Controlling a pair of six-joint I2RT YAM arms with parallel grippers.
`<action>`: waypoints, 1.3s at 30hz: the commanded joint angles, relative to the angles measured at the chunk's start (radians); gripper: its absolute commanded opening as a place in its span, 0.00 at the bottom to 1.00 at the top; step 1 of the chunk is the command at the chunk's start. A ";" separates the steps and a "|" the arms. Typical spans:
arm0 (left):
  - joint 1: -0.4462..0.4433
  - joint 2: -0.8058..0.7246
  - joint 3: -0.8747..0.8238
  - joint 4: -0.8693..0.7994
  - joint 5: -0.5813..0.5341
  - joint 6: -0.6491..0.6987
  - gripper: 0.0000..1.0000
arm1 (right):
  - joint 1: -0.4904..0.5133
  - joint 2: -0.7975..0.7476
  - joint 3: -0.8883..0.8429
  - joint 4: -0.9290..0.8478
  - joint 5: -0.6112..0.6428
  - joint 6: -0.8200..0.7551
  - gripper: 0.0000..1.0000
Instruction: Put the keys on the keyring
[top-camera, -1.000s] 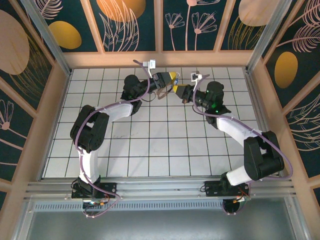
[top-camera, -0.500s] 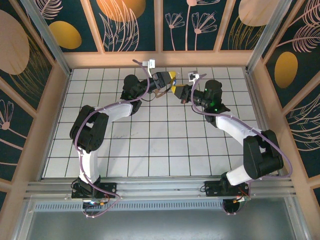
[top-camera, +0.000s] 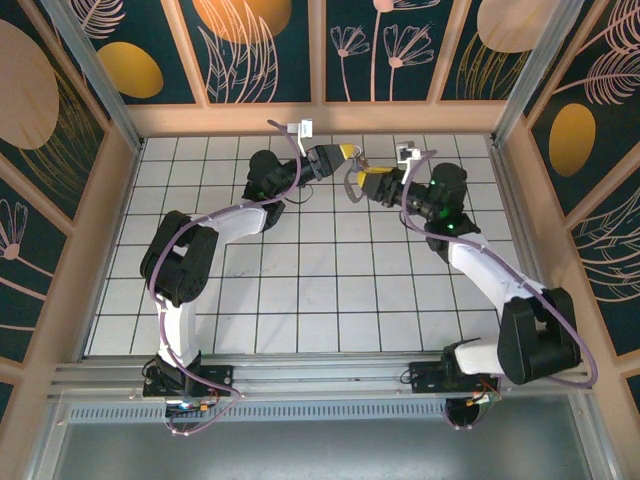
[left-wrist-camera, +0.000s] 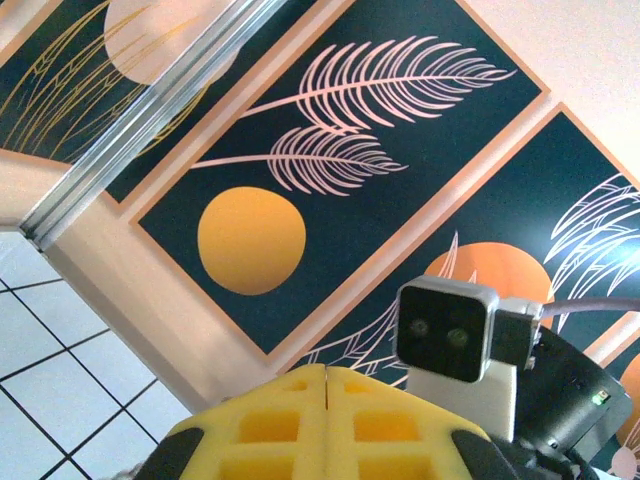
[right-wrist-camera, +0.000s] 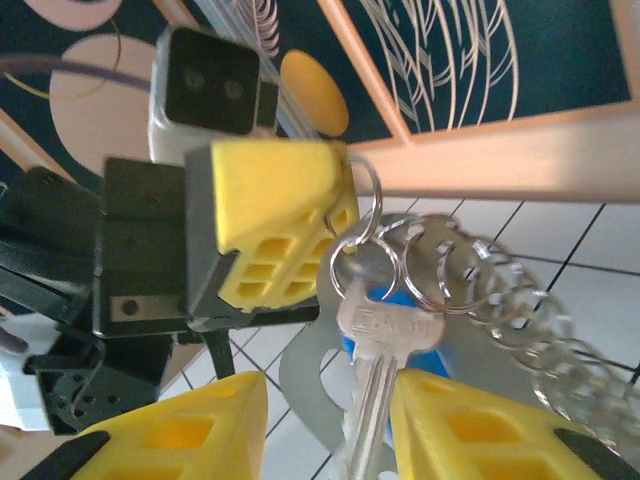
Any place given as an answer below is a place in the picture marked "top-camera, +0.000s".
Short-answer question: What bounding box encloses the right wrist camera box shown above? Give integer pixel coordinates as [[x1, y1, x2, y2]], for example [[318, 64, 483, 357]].
[[394, 144, 420, 174]]

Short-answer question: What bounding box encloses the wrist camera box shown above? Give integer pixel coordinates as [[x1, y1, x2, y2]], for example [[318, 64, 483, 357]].
[[283, 116, 317, 151], [394, 144, 420, 174]]

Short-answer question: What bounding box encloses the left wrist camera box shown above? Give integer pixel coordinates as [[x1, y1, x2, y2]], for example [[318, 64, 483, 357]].
[[283, 116, 317, 151]]

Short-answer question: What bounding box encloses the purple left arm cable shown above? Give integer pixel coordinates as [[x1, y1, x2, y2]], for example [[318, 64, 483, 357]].
[[148, 118, 304, 437]]

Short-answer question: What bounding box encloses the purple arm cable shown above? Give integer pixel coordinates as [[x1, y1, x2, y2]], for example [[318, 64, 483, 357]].
[[148, 118, 304, 437], [399, 149, 600, 431]]

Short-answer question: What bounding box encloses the aluminium corner post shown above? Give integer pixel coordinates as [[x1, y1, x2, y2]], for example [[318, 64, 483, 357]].
[[39, 0, 147, 152], [488, 0, 587, 147]]

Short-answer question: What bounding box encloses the long aluminium base rail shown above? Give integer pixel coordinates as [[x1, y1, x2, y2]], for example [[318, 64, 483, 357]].
[[47, 353, 594, 401]]

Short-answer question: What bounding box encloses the small circuit board with wires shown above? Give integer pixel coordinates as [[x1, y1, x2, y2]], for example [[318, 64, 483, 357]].
[[164, 397, 222, 417], [466, 386, 503, 408]]

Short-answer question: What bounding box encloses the perforated metal cable duct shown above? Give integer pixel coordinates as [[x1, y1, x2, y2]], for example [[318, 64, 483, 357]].
[[64, 403, 452, 425]]

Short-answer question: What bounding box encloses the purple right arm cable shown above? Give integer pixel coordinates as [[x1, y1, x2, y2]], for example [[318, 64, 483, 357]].
[[399, 149, 600, 431]]

